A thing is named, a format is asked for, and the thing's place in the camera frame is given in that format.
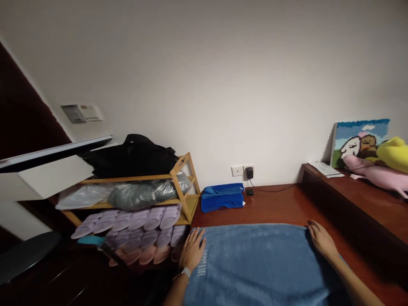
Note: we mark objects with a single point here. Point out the person's right hand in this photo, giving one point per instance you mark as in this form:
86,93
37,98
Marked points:
322,240

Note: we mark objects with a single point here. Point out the person's left hand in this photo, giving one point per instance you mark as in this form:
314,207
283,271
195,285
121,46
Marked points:
191,250

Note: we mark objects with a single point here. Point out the person's left thumb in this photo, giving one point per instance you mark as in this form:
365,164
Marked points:
203,246

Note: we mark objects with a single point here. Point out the person's left fingers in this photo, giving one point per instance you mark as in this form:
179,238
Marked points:
193,236

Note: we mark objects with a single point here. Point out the person's right fingers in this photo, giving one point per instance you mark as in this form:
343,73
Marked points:
318,229

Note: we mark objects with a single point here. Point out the person's right thumb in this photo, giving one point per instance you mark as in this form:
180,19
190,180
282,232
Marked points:
309,232

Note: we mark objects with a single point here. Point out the blue towel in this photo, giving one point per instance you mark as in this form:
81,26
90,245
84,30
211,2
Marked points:
258,264

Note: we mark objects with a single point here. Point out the blue folded fabric box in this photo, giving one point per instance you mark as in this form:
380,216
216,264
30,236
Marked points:
221,197

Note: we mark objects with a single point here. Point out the wooden ledge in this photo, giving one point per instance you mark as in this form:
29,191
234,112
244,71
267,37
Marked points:
357,197

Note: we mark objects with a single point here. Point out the row of pink slippers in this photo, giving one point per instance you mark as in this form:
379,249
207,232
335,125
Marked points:
146,253

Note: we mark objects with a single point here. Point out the wooden shoe rack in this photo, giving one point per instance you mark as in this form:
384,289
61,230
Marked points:
185,178

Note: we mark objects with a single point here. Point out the white paper sheets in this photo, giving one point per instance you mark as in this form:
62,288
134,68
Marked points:
326,169

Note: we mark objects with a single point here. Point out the rows of purple slippers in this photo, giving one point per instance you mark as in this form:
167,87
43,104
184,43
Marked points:
134,223

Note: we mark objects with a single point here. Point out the grey cloth in plastic bag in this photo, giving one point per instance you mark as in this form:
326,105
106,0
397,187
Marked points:
149,191

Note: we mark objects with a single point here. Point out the small black table socket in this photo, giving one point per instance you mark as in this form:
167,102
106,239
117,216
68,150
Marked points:
249,192

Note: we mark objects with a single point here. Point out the pink plush toy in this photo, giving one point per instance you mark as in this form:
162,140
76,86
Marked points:
376,173

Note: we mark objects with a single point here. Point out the black power adapter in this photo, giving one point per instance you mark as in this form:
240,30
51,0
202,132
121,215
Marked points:
250,172

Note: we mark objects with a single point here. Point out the black bag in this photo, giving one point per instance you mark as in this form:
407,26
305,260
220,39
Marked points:
134,159

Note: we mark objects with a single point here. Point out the tufted cartoon picture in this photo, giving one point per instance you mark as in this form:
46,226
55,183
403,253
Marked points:
353,134

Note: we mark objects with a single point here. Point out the teal flat object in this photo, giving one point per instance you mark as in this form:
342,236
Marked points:
90,239

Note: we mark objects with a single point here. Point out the yellow plush toy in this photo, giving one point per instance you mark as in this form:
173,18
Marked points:
396,154

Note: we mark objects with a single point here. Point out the clear plastic bag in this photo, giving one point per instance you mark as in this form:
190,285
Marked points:
83,196

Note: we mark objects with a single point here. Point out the white cabinet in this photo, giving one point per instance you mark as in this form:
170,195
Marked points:
51,178

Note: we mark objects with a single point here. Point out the black round stool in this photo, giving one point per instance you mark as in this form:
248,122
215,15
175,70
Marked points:
25,255

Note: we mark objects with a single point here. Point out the dark wooden door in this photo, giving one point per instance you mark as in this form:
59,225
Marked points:
28,118

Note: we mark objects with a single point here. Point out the white wall socket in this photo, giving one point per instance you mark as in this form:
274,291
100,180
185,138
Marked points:
237,171

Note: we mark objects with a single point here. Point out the white wall switch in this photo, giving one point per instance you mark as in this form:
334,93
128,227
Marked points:
92,113

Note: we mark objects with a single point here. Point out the grey wall panel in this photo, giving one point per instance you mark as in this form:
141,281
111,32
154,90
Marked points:
74,114

